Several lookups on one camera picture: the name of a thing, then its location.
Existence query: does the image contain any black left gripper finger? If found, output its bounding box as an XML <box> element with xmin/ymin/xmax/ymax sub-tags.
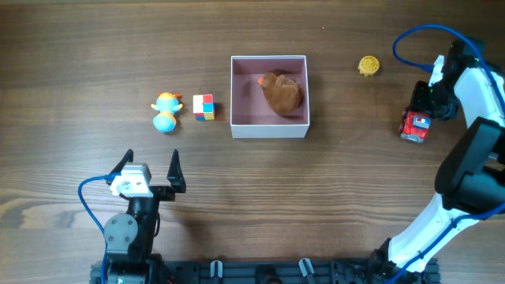
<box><xmin>166</xmin><ymin>149</ymin><xmax>186</xmax><ymax>193</ymax></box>
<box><xmin>106</xmin><ymin>149</ymin><xmax>133</xmax><ymax>184</ymax></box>

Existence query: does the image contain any red toy truck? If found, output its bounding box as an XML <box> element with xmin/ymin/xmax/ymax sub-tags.
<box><xmin>399</xmin><ymin>109</ymin><xmax>431</xmax><ymax>144</ymax></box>

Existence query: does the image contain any yellow round toy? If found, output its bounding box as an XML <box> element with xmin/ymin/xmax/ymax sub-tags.
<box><xmin>358</xmin><ymin>55</ymin><xmax>380</xmax><ymax>77</ymax></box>

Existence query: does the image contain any brown plush toy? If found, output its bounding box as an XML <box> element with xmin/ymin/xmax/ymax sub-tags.
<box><xmin>258</xmin><ymin>73</ymin><xmax>305</xmax><ymax>116</ymax></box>

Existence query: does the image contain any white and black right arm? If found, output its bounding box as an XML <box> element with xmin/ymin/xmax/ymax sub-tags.
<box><xmin>365</xmin><ymin>38</ymin><xmax>504</xmax><ymax>283</ymax></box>

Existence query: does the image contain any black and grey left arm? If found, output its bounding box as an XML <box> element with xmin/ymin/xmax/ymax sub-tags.
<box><xmin>99</xmin><ymin>149</ymin><xmax>186</xmax><ymax>283</ymax></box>

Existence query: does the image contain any blue duck toy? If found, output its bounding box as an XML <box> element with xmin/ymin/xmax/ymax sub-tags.
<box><xmin>151</xmin><ymin>92</ymin><xmax>183</xmax><ymax>133</ymax></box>

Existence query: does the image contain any colourful puzzle cube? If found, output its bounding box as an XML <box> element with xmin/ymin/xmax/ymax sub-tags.
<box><xmin>193</xmin><ymin>94</ymin><xmax>215</xmax><ymax>121</ymax></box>

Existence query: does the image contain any white box with pink interior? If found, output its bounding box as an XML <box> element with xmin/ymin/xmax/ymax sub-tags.
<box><xmin>230</xmin><ymin>55</ymin><xmax>310</xmax><ymax>138</ymax></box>

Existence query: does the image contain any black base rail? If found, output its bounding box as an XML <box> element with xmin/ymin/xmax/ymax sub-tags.
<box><xmin>89</xmin><ymin>258</ymin><xmax>441</xmax><ymax>284</ymax></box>

